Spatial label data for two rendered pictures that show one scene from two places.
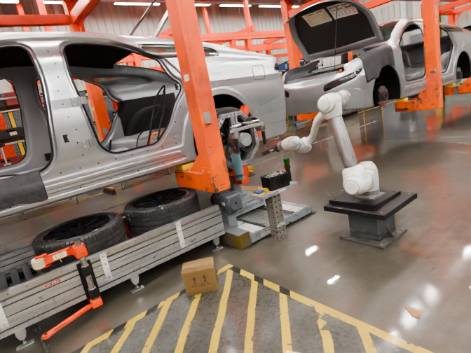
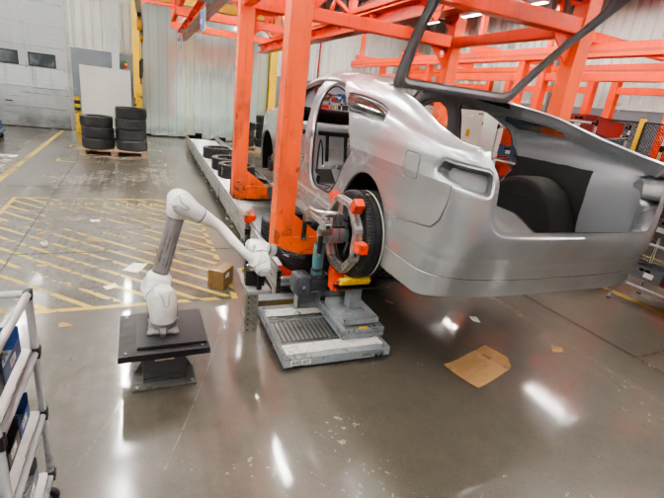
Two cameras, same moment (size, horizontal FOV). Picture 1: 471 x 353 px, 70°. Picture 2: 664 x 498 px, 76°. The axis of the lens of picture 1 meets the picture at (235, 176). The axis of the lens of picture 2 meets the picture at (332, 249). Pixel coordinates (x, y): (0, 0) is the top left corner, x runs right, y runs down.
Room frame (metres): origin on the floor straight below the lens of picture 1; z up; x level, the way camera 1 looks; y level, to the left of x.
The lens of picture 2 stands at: (3.89, -3.08, 1.77)
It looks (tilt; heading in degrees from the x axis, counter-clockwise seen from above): 19 degrees down; 101
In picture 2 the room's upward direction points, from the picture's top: 7 degrees clockwise
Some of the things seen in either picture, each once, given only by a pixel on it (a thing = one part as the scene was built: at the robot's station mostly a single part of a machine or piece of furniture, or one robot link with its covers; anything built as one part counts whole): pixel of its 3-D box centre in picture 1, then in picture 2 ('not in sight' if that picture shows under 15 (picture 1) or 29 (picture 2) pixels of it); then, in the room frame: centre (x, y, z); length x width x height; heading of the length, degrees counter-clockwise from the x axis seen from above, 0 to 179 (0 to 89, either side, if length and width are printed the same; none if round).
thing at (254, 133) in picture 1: (235, 139); (341, 233); (3.37, -0.07, 0.85); 0.54 x 0.07 x 0.54; 125
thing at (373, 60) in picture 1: (374, 63); not in sight; (5.32, -2.41, 1.36); 0.71 x 0.30 x 0.51; 125
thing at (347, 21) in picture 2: not in sight; (360, 36); (2.82, 2.53, 2.55); 2.58 x 0.12 x 0.40; 35
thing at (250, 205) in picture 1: (238, 204); (349, 317); (3.51, 0.03, 0.13); 0.50 x 0.36 x 0.10; 125
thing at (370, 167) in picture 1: (366, 175); (162, 302); (2.48, -0.99, 0.49); 0.18 x 0.16 x 0.22; 138
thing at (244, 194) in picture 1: (235, 188); (353, 295); (3.51, 0.03, 0.32); 0.40 x 0.30 x 0.28; 125
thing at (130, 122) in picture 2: not in sight; (115, 130); (-3.20, 5.69, 0.55); 1.40 x 0.80 x 1.09; 35
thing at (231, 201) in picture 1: (223, 206); (315, 289); (3.16, 0.16, 0.26); 0.42 x 0.18 x 0.35; 35
